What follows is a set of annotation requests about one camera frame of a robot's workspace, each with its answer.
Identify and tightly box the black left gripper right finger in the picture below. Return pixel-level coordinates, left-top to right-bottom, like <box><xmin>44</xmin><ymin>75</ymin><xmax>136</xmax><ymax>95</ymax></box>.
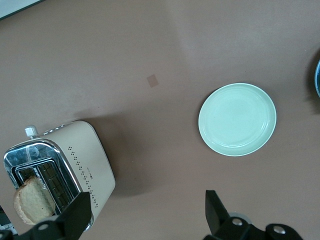
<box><xmin>203</xmin><ymin>189</ymin><xmax>304</xmax><ymax>240</ymax></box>

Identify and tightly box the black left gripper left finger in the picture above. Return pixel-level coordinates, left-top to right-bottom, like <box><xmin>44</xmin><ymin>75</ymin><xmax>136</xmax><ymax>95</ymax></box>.
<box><xmin>0</xmin><ymin>191</ymin><xmax>91</xmax><ymax>240</ymax></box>

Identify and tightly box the bread slice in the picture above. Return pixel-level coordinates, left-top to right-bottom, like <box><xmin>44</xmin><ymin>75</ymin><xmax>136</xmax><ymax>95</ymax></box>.
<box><xmin>12</xmin><ymin>174</ymin><xmax>57</xmax><ymax>226</ymax></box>

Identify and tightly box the light green round plate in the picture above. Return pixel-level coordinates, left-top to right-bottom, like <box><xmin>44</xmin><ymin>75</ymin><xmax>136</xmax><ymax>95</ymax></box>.
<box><xmin>198</xmin><ymin>82</ymin><xmax>278</xmax><ymax>158</ymax></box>

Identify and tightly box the blue round plate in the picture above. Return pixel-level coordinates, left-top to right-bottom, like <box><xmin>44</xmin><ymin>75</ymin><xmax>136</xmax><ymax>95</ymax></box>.
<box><xmin>314</xmin><ymin>58</ymin><xmax>320</xmax><ymax>99</ymax></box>

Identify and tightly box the beige chrome toaster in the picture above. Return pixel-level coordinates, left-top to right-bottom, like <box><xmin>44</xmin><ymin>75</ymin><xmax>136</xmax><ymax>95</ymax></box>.
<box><xmin>2</xmin><ymin>120</ymin><xmax>117</xmax><ymax>232</ymax></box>

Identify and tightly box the brown tape square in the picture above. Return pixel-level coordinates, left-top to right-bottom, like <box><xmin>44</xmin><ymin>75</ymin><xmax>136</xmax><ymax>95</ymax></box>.
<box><xmin>146</xmin><ymin>73</ymin><xmax>161</xmax><ymax>88</ymax></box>

